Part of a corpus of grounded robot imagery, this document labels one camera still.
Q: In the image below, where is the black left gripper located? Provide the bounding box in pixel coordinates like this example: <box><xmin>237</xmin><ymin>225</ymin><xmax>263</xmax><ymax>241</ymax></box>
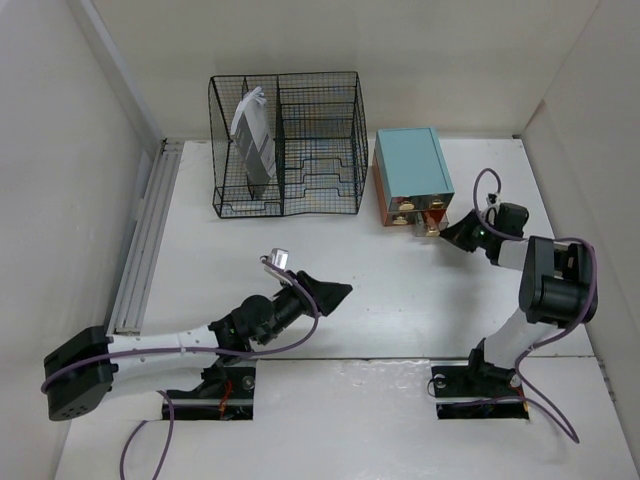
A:
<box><xmin>256</xmin><ymin>269</ymin><xmax>349</xmax><ymax>346</ymax></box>

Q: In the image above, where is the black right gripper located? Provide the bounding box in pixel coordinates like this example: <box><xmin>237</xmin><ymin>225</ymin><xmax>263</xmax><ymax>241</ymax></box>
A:
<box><xmin>436</xmin><ymin>207</ymin><xmax>498</xmax><ymax>251</ymax></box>

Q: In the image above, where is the blue and orange drawer box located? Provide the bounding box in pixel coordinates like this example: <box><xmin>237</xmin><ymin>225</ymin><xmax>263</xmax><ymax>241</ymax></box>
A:
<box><xmin>372</xmin><ymin>127</ymin><xmax>455</xmax><ymax>237</ymax></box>

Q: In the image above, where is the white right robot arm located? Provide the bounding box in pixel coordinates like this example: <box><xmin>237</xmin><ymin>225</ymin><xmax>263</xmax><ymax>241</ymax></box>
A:
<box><xmin>440</xmin><ymin>203</ymin><xmax>597</xmax><ymax>394</ymax></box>

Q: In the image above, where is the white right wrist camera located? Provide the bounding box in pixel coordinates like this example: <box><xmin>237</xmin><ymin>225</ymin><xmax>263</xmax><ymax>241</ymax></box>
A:
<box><xmin>484</xmin><ymin>192</ymin><xmax>501</xmax><ymax>218</ymax></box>

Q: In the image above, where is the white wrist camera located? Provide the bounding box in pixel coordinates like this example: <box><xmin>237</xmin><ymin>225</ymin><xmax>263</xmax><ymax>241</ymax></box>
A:
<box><xmin>484</xmin><ymin>192</ymin><xmax>501</xmax><ymax>218</ymax></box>
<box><xmin>260</xmin><ymin>248</ymin><xmax>291</xmax><ymax>284</ymax></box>

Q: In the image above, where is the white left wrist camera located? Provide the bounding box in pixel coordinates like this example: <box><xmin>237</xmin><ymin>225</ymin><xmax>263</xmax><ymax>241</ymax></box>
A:
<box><xmin>260</xmin><ymin>248</ymin><xmax>291</xmax><ymax>284</ymax></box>

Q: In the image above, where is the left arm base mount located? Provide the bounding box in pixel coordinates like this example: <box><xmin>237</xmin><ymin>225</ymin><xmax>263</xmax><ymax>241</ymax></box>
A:
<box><xmin>167</xmin><ymin>361</ymin><xmax>257</xmax><ymax>421</ymax></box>

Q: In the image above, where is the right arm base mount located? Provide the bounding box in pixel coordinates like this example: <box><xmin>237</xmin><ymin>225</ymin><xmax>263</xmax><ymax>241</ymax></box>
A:
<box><xmin>430</xmin><ymin>364</ymin><xmax>529</xmax><ymax>420</ymax></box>

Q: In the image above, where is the black wire mesh organizer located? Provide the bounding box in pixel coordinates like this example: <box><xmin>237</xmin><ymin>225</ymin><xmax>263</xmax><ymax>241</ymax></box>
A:
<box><xmin>208</xmin><ymin>71</ymin><xmax>369</xmax><ymax>219</ymax></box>

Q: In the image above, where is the aluminium rail frame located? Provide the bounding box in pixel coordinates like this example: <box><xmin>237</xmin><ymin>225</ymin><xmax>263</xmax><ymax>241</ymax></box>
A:
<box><xmin>104</xmin><ymin>139</ymin><xmax>184</xmax><ymax>336</ymax></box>

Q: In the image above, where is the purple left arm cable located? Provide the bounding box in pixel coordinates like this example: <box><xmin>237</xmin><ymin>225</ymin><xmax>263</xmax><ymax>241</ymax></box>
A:
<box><xmin>40</xmin><ymin>255</ymin><xmax>321</xmax><ymax>480</ymax></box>

